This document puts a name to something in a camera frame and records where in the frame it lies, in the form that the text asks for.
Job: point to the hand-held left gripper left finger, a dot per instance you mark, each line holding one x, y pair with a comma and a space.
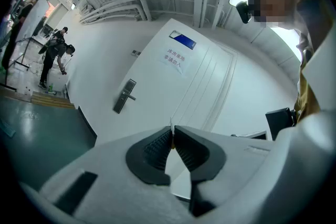
110, 165

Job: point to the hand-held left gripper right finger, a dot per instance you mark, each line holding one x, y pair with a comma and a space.
210, 154

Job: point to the white door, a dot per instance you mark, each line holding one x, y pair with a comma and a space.
162, 91

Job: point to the blue door sign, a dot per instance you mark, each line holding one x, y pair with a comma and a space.
183, 40

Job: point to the black box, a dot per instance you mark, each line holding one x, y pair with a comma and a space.
279, 123

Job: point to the wooden step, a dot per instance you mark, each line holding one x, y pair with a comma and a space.
52, 101

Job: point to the green bottle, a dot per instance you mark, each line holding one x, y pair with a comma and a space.
51, 87

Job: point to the white paper notice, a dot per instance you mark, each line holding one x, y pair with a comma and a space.
173, 60

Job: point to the person's yellow shirt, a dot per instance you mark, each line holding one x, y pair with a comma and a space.
307, 97

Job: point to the white board panel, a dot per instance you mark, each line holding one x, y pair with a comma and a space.
32, 18

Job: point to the person's head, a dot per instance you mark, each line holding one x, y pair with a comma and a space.
275, 0

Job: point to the black head camera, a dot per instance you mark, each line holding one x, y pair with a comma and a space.
244, 11

